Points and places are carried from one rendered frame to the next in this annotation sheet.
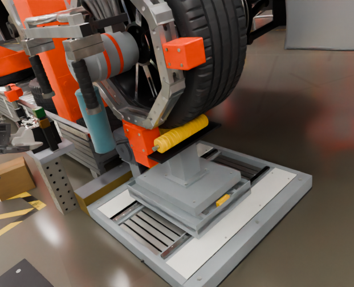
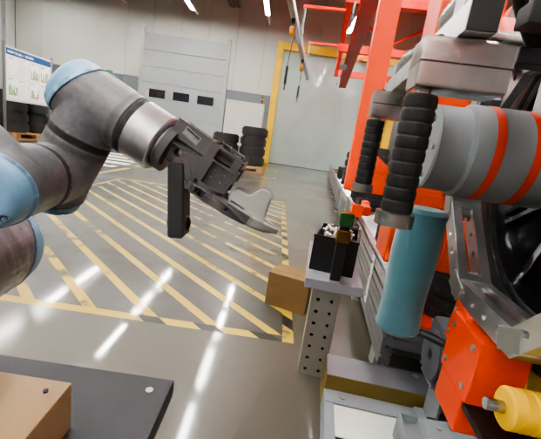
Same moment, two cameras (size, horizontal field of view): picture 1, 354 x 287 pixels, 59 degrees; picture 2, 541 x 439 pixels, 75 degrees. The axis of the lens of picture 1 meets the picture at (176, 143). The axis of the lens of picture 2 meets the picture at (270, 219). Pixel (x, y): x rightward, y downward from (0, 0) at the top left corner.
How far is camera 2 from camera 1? 0.50 m
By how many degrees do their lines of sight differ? 43
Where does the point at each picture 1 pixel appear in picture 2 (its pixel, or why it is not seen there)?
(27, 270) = (154, 400)
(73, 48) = (428, 52)
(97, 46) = (489, 76)
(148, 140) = (486, 375)
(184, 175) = not seen: outside the picture
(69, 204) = (312, 364)
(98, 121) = (409, 271)
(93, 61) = (465, 142)
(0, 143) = (213, 185)
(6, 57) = (382, 177)
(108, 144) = (401, 322)
